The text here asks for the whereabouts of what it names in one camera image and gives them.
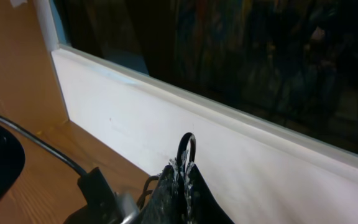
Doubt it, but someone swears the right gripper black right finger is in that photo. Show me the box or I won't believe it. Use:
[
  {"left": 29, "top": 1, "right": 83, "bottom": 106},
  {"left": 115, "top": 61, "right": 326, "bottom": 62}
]
[{"left": 185, "top": 162, "right": 234, "bottom": 224}]

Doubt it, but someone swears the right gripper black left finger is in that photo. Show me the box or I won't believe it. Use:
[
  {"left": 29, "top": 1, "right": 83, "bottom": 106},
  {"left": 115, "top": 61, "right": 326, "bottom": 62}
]
[{"left": 130, "top": 164, "right": 185, "bottom": 224}]

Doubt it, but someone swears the black USB 3 cable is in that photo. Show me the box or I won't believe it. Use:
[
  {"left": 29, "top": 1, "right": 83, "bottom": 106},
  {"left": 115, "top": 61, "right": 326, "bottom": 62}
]
[{"left": 0, "top": 106, "right": 141, "bottom": 224}]

